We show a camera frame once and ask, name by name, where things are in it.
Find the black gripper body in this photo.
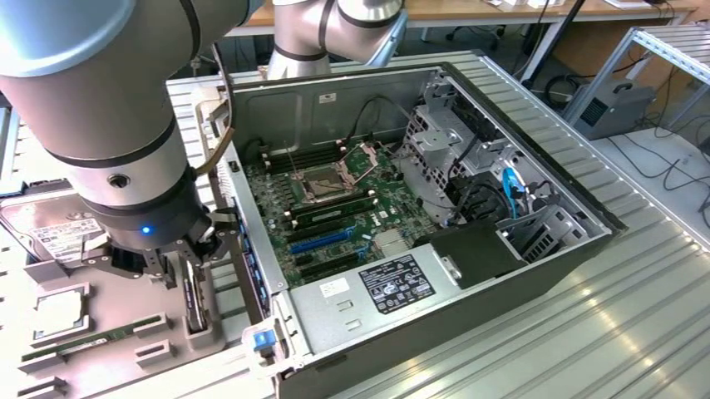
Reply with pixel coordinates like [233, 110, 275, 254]
[82, 189, 216, 272]

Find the black graphics card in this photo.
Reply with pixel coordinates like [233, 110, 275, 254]
[180, 257, 215, 333]

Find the grey parts rack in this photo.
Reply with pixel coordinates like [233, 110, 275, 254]
[14, 249, 229, 399]

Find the silver hard disk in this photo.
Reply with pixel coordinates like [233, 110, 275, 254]
[0, 199, 116, 268]

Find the black expansion slot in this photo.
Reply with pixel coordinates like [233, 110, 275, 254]
[299, 253, 362, 280]

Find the green installed RAM stick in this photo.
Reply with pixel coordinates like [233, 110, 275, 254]
[291, 199, 378, 224]

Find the silver CPU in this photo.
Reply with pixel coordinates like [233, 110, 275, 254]
[31, 290, 91, 338]

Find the CPU socket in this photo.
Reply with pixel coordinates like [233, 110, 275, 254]
[291, 164, 362, 205]

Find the silver power supply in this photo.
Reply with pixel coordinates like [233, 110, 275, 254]
[286, 243, 463, 357]

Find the silver chipset heatsink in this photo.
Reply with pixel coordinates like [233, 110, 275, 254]
[374, 231, 413, 255]

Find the green motherboard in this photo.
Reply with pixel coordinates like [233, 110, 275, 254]
[243, 140, 445, 288]

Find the metal socket cover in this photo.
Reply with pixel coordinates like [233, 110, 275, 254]
[335, 140, 385, 185]

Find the black plastic shroud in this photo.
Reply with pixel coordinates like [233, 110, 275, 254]
[415, 222, 530, 291]

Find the metal disk bay cage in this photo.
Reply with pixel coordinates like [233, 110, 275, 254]
[402, 72, 608, 264]

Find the open grey PC case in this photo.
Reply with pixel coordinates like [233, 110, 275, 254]
[191, 61, 628, 399]

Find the small black chair base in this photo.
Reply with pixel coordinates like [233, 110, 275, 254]
[421, 23, 507, 52]

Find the wooden desk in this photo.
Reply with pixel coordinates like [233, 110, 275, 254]
[221, 0, 701, 39]

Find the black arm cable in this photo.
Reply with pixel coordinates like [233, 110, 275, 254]
[191, 41, 238, 175]

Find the curved black wire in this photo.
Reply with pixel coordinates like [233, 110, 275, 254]
[351, 95, 418, 140]

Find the black wire bundle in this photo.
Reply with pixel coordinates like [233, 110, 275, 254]
[446, 136, 515, 228]

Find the blue wire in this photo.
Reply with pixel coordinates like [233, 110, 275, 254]
[501, 165, 527, 220]

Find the grey box with handle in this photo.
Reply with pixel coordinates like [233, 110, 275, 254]
[570, 76, 661, 141]

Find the aluminium frame table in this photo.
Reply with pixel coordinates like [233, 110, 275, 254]
[562, 22, 710, 126]

